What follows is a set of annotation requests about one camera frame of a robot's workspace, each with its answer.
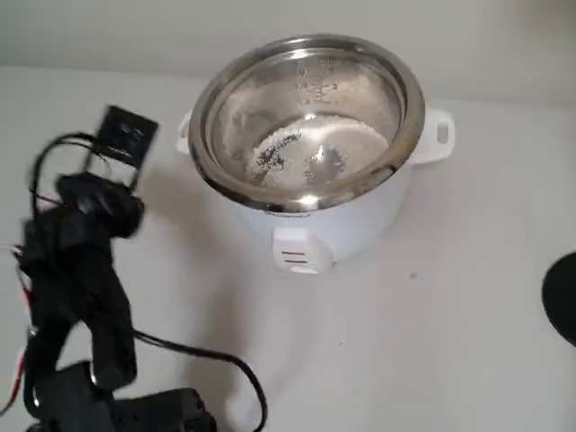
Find stainless steel inner pot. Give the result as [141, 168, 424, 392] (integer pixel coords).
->
[186, 31, 427, 213]

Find white rice cooker housing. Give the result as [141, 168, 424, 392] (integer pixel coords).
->
[175, 107, 456, 275]

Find red and white wires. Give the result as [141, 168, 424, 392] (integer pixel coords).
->
[0, 242, 40, 406]

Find thick black cable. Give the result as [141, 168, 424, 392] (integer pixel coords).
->
[133, 330, 267, 432]

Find black round object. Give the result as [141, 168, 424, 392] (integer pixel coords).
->
[541, 252, 576, 347]

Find thin black camera cable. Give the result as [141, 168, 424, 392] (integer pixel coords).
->
[29, 131, 109, 203]

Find white uncooked rice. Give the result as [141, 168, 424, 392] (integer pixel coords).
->
[245, 114, 391, 190]

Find black wrist camera board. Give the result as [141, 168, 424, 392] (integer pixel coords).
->
[80, 104, 160, 190]

